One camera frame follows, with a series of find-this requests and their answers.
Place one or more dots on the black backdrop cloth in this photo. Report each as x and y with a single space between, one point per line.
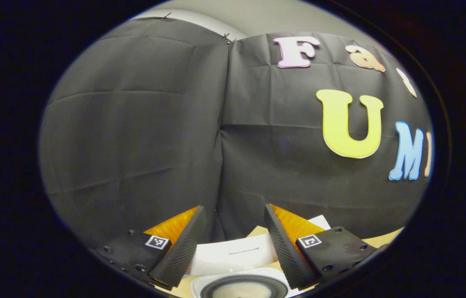
133 124

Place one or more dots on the white rice cooker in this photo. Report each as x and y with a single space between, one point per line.
232 256

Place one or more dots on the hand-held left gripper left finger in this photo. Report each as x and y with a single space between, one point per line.
179 252

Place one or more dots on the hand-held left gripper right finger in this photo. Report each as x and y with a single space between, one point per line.
286 252

